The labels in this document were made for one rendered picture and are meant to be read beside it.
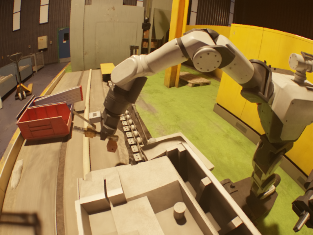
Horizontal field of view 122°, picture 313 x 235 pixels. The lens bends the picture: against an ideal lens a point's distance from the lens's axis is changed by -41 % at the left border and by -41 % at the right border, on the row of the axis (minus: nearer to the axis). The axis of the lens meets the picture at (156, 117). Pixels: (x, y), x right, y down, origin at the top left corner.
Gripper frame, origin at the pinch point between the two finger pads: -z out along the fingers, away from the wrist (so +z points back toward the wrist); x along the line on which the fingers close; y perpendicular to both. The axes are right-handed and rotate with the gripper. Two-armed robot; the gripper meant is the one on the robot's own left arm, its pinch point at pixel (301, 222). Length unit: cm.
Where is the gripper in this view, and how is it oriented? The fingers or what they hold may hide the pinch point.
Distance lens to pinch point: 49.5
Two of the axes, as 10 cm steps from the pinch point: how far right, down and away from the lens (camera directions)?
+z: 9.2, -2.7, 2.8
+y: -0.7, -8.2, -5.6
